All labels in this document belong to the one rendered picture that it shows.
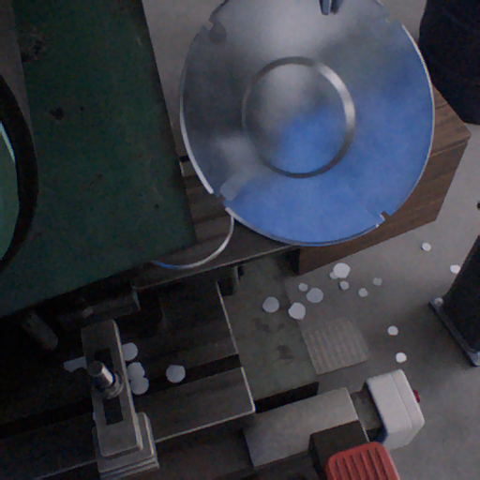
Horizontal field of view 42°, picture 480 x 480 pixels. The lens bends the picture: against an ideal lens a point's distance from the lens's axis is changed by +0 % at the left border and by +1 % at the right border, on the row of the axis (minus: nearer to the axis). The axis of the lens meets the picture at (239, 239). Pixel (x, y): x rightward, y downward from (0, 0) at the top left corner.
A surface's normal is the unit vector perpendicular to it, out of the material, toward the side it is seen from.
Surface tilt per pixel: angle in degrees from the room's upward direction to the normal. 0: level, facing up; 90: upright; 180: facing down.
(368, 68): 56
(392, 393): 0
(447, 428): 0
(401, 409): 0
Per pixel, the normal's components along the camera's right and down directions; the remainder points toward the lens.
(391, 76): -0.45, 0.36
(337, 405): -0.06, -0.50
